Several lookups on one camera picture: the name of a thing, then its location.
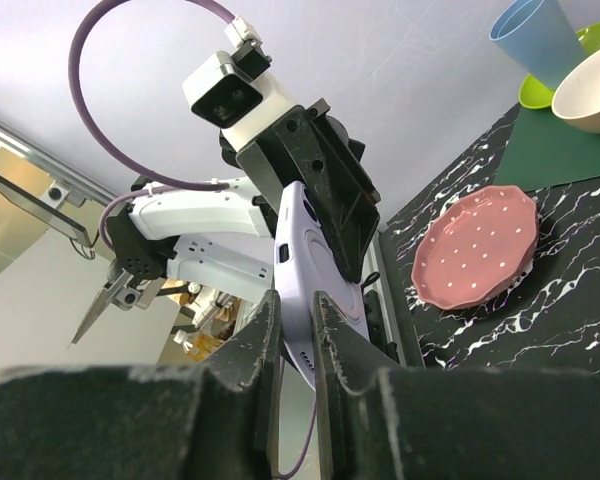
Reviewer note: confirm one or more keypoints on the blue cup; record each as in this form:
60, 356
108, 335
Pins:
537, 35

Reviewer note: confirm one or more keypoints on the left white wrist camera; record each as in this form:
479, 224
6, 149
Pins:
236, 93

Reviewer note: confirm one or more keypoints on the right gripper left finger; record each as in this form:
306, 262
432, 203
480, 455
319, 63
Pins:
213, 420

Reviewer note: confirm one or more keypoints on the phone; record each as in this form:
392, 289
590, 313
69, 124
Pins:
303, 265

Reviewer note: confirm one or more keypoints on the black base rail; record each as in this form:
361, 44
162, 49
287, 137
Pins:
382, 322

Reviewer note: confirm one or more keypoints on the small white bowl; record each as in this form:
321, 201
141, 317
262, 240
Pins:
577, 99

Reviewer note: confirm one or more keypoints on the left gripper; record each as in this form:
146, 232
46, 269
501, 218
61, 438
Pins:
308, 145

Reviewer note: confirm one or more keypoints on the pink dotted plate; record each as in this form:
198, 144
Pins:
477, 248

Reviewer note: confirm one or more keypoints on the lime green plate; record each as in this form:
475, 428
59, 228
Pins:
552, 57

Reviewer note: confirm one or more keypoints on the dark green mat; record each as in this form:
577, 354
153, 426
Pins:
544, 152

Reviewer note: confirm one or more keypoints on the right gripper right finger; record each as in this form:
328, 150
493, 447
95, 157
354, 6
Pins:
380, 420

